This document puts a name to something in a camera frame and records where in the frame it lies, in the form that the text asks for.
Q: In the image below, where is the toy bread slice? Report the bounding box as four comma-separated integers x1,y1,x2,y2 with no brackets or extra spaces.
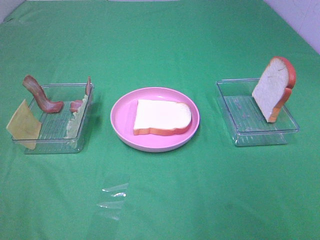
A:
133,99,192,136
251,56,297,123

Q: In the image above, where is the toy lettuce leaf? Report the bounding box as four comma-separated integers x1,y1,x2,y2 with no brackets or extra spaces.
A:
64,101,88,139

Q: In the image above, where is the yellow toy cheese slice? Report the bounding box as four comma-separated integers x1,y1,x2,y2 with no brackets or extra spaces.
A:
6,99,42,140

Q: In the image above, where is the curved toy bacon strip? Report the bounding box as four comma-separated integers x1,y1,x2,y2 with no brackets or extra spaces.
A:
22,75,64,114

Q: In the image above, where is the pink round plate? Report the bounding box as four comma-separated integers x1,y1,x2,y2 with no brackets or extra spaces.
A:
110,87,200,153

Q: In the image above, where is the green tablecloth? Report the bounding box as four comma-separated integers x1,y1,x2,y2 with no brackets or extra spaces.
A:
0,0,320,240

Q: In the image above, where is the clear right plastic tray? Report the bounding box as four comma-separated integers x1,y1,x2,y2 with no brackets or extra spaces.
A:
216,78,300,147

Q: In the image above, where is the clear plastic tray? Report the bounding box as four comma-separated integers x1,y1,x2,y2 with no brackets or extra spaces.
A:
12,83,94,154
216,78,300,147

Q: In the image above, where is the clear plastic film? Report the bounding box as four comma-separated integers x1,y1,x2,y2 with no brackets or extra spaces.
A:
96,182,129,221

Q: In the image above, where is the clear left plastic tray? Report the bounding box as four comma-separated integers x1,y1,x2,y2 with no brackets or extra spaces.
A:
12,83,94,154

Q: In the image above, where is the leaning toy bread slice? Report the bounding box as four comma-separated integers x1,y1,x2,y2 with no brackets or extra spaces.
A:
251,56,297,123

